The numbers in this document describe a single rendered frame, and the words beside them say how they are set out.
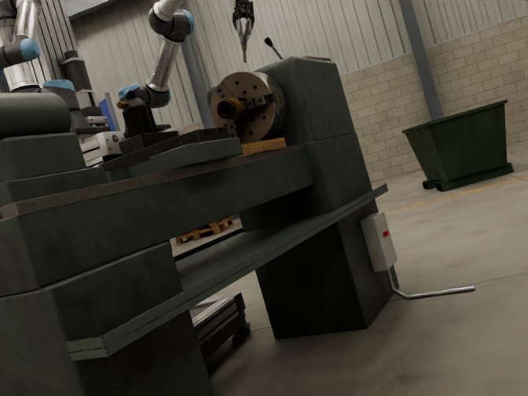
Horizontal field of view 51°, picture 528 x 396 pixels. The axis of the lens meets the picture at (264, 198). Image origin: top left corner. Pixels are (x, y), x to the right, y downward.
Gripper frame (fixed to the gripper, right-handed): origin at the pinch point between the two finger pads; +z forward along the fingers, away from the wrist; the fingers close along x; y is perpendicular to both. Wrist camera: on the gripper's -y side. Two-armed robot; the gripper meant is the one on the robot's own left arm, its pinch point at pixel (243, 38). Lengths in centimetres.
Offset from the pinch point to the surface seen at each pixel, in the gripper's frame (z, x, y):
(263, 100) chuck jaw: 25.9, 5.6, 10.9
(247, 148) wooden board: 43, -5, 41
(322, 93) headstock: 23.5, 38.5, -21.1
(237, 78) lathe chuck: 16.4, -3.6, -0.4
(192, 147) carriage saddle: 39, -25, 78
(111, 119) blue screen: 38, -121, -499
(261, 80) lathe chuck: 17.7, 5.6, 6.1
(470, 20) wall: -124, 565, -872
